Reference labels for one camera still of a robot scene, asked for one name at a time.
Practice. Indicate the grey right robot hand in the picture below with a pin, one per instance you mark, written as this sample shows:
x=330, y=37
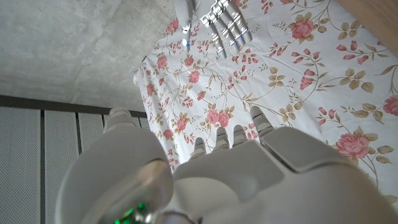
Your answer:
x=214, y=18

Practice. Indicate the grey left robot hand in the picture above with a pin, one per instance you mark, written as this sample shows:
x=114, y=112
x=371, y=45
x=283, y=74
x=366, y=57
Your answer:
x=248, y=183

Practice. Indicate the floral backdrop cloth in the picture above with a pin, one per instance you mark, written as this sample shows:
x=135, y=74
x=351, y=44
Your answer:
x=264, y=87

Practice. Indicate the black wall rail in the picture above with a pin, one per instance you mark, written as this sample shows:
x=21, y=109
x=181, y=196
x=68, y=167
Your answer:
x=46, y=104

